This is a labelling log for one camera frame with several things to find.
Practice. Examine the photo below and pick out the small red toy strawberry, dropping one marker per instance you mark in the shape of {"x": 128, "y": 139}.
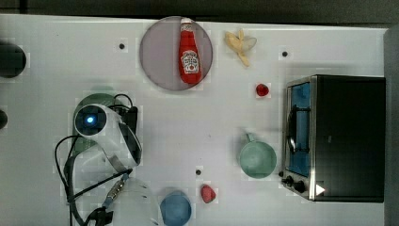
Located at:
{"x": 262, "y": 90}

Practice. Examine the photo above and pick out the large red toy strawberry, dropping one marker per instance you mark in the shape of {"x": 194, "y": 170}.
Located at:
{"x": 207, "y": 194}

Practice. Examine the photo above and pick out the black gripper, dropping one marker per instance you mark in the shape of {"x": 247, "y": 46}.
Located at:
{"x": 128, "y": 118}

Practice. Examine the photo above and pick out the black toaster oven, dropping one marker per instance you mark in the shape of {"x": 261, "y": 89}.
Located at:
{"x": 334, "y": 129}

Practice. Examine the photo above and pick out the grey round plate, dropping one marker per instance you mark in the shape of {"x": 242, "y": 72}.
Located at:
{"x": 159, "y": 49}

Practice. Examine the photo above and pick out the green cup with handle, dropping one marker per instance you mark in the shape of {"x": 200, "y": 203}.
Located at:
{"x": 257, "y": 159}

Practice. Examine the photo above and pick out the peeled toy banana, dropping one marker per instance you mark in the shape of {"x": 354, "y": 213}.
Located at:
{"x": 240, "y": 44}

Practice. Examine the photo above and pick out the small black cylinder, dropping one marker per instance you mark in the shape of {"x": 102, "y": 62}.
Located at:
{"x": 3, "y": 119}

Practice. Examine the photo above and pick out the blue bowl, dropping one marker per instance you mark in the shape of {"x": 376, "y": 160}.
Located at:
{"x": 176, "y": 209}

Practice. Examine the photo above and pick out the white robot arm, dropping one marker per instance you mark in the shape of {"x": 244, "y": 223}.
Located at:
{"x": 115, "y": 154}

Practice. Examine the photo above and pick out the red ketchup bottle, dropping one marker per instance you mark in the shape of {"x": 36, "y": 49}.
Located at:
{"x": 188, "y": 57}

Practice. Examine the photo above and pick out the large black cylinder cup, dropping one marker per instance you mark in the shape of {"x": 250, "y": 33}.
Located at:
{"x": 12, "y": 60}

